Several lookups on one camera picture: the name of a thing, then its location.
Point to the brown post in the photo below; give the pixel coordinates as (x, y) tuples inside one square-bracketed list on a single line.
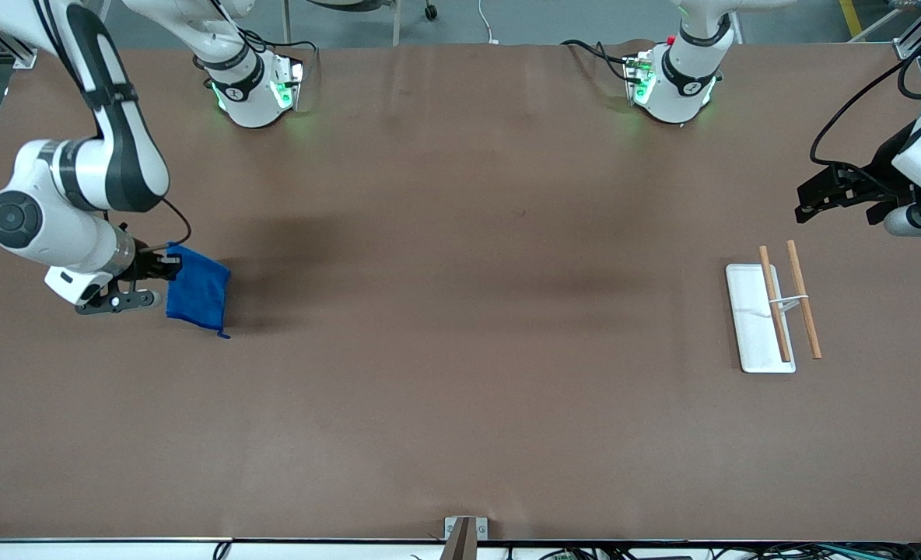
[(459, 544)]

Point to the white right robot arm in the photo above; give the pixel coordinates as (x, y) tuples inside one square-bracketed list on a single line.
[(126, 140)]

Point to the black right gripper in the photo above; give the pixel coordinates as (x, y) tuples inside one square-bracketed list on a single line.
[(147, 267)]

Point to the aluminium frame profile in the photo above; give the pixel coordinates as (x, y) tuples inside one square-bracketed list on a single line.
[(21, 54), (915, 39)]

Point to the brown table cover sheet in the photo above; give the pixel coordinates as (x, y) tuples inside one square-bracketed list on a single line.
[(460, 404)]

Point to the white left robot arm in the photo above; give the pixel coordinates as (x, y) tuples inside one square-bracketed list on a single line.
[(678, 89)]

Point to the grey metal bracket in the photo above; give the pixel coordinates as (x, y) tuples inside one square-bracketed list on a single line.
[(481, 529)]

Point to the blue microfibre towel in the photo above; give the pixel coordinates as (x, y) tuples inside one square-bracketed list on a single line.
[(200, 295)]

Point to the white rack with wooden bars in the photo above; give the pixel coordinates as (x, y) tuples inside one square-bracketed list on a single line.
[(756, 327)]

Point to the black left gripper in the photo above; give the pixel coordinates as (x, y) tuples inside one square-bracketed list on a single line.
[(884, 173)]

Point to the black caster wheel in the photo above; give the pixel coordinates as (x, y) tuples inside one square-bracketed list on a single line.
[(431, 12)]

